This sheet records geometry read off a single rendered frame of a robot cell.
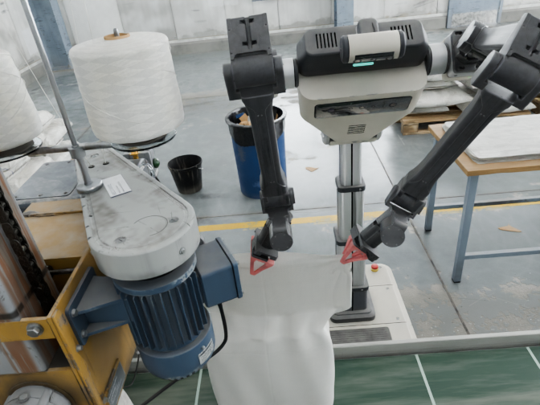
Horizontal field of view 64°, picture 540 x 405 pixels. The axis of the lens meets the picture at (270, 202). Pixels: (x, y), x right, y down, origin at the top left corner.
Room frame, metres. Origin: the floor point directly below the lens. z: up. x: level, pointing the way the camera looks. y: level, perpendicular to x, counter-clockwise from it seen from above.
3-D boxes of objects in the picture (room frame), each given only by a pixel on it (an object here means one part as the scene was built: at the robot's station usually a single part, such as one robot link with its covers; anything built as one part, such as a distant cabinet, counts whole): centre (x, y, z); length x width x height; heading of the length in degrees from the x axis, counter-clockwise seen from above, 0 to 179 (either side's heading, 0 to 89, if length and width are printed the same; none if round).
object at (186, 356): (0.62, 0.22, 1.21); 0.15 x 0.15 x 0.25
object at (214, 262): (0.66, 0.12, 1.25); 0.10 x 0.08 x 0.12; 22
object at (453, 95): (4.11, -1.70, 0.33); 0.66 x 0.43 x 0.13; 87
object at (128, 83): (0.77, 0.22, 1.61); 0.17 x 0.17 x 0.17
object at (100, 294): (0.59, 0.30, 1.27); 0.12 x 0.09 x 0.09; 177
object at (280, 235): (0.91, -0.02, 1.20); 0.11 x 0.09 x 0.12; 179
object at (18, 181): (3.30, 2.07, 0.32); 0.66 x 0.43 x 0.15; 179
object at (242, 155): (3.24, 0.04, 0.32); 0.51 x 0.48 x 0.65; 177
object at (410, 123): (4.34, -2.02, 0.07); 1.20 x 0.82 x 0.14; 85
